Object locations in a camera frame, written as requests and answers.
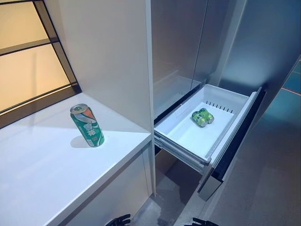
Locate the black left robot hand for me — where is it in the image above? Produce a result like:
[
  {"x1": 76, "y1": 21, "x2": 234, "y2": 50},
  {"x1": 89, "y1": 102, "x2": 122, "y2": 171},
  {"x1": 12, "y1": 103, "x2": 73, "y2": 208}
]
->
[{"x1": 110, "y1": 213, "x2": 131, "y2": 226}]

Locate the tall dark green beer can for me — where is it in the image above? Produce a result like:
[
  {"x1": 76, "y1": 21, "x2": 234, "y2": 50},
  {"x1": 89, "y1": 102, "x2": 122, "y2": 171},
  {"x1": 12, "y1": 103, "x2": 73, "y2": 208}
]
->
[{"x1": 70, "y1": 103, "x2": 105, "y2": 148}]

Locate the dark framed frosted glass window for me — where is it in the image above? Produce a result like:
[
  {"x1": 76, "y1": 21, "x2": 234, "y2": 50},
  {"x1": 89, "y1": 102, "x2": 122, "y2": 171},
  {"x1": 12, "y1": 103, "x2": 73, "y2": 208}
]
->
[{"x1": 0, "y1": 0, "x2": 82, "y2": 129}]

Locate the tall white cabinet side panel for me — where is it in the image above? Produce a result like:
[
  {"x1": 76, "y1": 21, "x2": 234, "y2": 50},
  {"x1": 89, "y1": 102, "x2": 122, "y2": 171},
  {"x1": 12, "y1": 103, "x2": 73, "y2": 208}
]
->
[{"x1": 46, "y1": 0, "x2": 157, "y2": 197}]

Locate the fridge drawer with white bin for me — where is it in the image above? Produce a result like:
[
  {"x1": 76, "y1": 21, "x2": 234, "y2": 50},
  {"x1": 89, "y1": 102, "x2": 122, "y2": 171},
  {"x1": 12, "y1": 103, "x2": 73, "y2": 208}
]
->
[{"x1": 154, "y1": 84, "x2": 266, "y2": 201}]

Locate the stainless steel fridge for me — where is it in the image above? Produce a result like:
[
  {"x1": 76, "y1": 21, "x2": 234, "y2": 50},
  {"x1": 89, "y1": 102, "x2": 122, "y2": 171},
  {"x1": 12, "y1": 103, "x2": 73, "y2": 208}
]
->
[{"x1": 150, "y1": 0, "x2": 301, "y2": 196}]

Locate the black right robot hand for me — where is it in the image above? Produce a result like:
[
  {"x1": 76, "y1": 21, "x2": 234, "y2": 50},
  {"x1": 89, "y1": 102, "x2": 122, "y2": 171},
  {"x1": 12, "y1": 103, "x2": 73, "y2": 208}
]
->
[{"x1": 191, "y1": 218, "x2": 212, "y2": 226}]

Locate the short light green drink can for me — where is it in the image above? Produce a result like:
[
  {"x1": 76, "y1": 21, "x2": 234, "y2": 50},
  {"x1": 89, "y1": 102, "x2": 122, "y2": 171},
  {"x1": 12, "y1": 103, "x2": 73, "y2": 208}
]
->
[
  {"x1": 198, "y1": 107, "x2": 214, "y2": 124},
  {"x1": 191, "y1": 110, "x2": 209, "y2": 128}
]

